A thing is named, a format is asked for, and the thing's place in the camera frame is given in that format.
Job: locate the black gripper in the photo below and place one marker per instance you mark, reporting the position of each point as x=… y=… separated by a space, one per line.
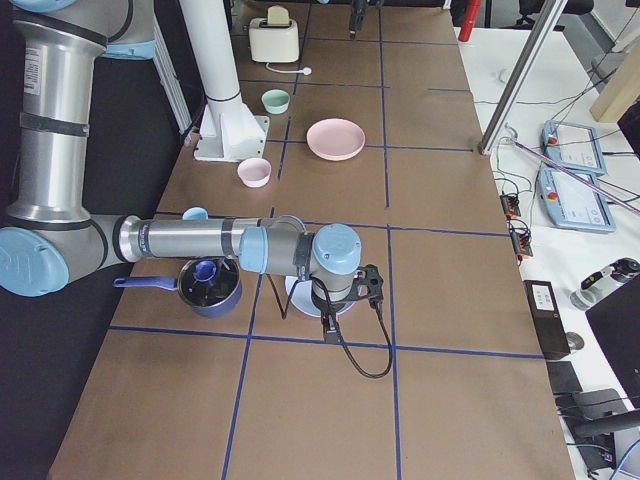
x=325 y=309
x=357 y=11

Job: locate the pink plate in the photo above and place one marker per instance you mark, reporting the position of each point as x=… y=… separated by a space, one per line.
x=335 y=139

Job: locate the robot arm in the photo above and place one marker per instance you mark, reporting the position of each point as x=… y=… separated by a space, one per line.
x=132 y=148

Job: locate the light blue plate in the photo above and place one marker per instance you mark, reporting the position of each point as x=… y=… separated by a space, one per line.
x=302 y=300

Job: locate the bread slice in toaster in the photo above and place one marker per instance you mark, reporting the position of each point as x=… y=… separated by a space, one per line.
x=278 y=17

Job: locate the cream toaster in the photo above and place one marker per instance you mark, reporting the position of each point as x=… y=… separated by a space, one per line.
x=273 y=44

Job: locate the green bowl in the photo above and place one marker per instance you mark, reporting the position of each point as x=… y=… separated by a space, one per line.
x=276 y=101

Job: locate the red cylinder bottle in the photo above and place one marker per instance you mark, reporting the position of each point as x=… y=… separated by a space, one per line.
x=471 y=13

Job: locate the dark blue saucepan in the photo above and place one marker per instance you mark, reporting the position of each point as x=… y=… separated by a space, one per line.
x=210 y=286

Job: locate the pink bowl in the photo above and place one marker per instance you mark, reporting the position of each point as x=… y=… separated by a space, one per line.
x=254 y=172

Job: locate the light blue cup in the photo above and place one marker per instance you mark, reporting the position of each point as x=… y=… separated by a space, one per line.
x=195 y=214

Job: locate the black box with label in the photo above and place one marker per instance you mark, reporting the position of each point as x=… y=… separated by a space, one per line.
x=546 y=319

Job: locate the far blue teach pendant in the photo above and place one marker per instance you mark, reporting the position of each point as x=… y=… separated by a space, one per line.
x=574 y=146

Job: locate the blue teach pendant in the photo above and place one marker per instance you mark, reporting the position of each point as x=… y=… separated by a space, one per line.
x=571 y=204
x=574 y=146

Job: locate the near blue teach pendant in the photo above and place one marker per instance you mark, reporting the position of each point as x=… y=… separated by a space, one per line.
x=571 y=204

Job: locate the clear water bottle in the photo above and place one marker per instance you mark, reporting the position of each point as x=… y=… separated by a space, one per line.
x=602 y=283

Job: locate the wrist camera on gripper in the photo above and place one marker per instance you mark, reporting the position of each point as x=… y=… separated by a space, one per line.
x=367 y=285

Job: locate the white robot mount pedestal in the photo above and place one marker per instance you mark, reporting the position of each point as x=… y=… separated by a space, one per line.
x=229 y=132

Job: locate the aluminium frame post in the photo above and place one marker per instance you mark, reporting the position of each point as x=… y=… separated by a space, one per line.
x=549 y=16

